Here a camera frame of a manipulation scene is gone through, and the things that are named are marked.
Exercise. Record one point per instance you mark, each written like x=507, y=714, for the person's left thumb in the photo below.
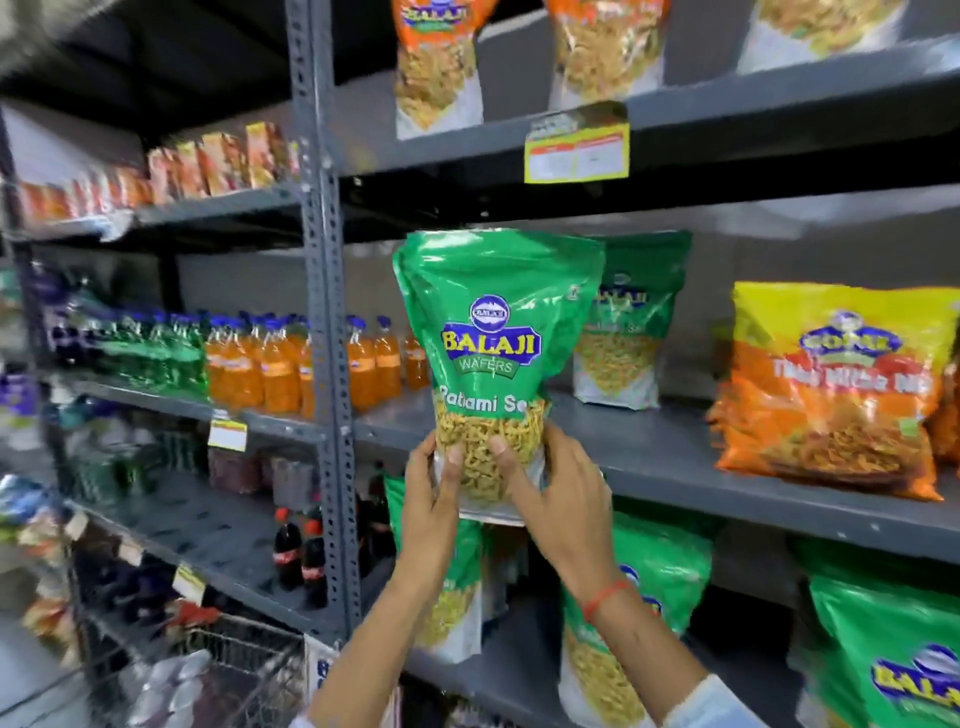
x=454, y=480

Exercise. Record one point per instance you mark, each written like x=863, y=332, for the small yellow price tag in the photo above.
x=188, y=583
x=76, y=525
x=227, y=433
x=130, y=552

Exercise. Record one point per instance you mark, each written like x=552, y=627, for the white shelf label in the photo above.
x=319, y=664

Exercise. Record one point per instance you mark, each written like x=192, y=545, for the small cola bottle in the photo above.
x=287, y=555
x=315, y=566

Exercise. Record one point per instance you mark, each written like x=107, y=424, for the white sleeve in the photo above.
x=712, y=709

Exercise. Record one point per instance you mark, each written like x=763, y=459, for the orange yellow snack packet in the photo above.
x=949, y=420
x=832, y=390

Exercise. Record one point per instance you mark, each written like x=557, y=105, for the grey metal shelf rack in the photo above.
x=225, y=202
x=675, y=457

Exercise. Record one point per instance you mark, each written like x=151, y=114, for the orange clear-window snack packet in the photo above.
x=439, y=67
x=607, y=52
x=817, y=30

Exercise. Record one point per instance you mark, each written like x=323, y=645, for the person's right thumb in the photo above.
x=511, y=472

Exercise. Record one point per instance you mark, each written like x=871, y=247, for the person's right forearm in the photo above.
x=649, y=652

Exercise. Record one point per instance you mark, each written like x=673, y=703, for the person's right hand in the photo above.
x=574, y=525

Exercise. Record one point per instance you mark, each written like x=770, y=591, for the row of small orange packets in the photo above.
x=187, y=169

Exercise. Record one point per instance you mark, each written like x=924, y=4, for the row of orange soda bottles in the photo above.
x=277, y=367

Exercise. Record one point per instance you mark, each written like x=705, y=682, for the person's left forearm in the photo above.
x=371, y=660

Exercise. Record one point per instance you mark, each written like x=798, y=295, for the yellow shelf price label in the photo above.
x=577, y=150

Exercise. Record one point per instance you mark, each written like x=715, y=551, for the green snack packet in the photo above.
x=637, y=322
x=457, y=600
x=645, y=585
x=495, y=330
x=885, y=645

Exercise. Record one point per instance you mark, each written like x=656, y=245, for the person's left hand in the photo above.
x=426, y=525

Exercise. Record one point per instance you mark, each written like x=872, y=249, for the row of green soda bottles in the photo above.
x=161, y=352

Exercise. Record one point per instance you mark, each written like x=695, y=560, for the row of dark soda bottles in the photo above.
x=64, y=322

